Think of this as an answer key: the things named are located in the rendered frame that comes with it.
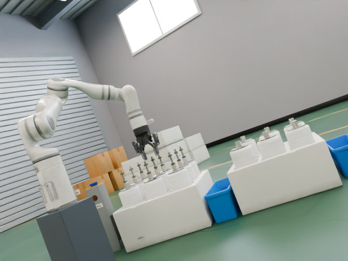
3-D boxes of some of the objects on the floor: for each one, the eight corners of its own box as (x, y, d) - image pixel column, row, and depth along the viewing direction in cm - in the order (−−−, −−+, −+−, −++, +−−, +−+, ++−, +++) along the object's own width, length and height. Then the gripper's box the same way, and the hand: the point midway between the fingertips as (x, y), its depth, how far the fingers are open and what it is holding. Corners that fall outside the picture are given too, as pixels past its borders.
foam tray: (343, 185, 131) (324, 140, 132) (242, 216, 142) (226, 173, 142) (328, 167, 168) (314, 131, 169) (249, 192, 179) (236, 158, 180)
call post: (121, 249, 162) (97, 185, 163) (108, 254, 164) (84, 190, 165) (127, 244, 169) (103, 182, 170) (114, 248, 171) (91, 187, 172)
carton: (114, 191, 519) (107, 172, 520) (103, 197, 500) (95, 177, 501) (102, 195, 537) (95, 176, 538) (90, 201, 518) (83, 182, 519)
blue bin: (239, 217, 142) (228, 188, 142) (213, 225, 145) (203, 197, 145) (244, 198, 171) (235, 174, 171) (223, 204, 174) (214, 182, 174)
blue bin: (373, 169, 136) (361, 140, 137) (344, 178, 140) (332, 149, 140) (356, 158, 165) (346, 133, 166) (332, 165, 168) (322, 142, 169)
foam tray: (211, 226, 144) (195, 184, 144) (126, 253, 153) (112, 213, 153) (220, 202, 182) (207, 169, 182) (152, 225, 191) (140, 193, 191)
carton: (93, 197, 560) (87, 179, 561) (103, 194, 546) (96, 176, 547) (78, 204, 536) (72, 185, 537) (88, 201, 522) (81, 182, 523)
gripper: (122, 132, 169) (135, 164, 168) (147, 121, 162) (160, 154, 161) (131, 130, 176) (143, 160, 175) (156, 119, 168) (168, 151, 168)
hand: (150, 155), depth 168 cm, fingers open, 6 cm apart
